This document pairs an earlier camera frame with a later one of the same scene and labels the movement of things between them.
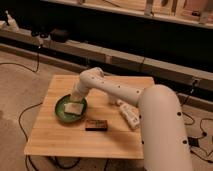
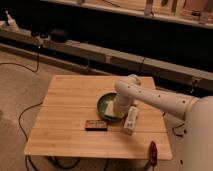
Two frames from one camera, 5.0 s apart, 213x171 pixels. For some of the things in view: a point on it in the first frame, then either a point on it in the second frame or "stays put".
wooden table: (106, 130) stays put
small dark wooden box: (95, 125) stays put
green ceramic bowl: (66, 116) → (110, 107)
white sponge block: (75, 108) → (109, 110)
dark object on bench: (59, 36) stays put
